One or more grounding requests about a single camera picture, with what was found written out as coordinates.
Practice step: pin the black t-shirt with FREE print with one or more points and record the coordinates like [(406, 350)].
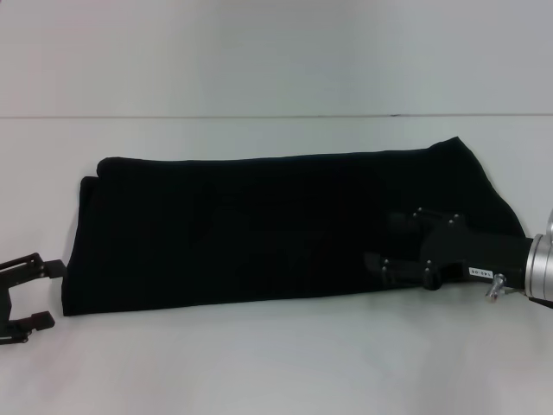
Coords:
[(259, 238)]

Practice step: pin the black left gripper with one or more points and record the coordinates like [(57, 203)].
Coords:
[(8, 302)]

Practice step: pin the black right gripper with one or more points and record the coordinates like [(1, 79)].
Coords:
[(475, 255)]

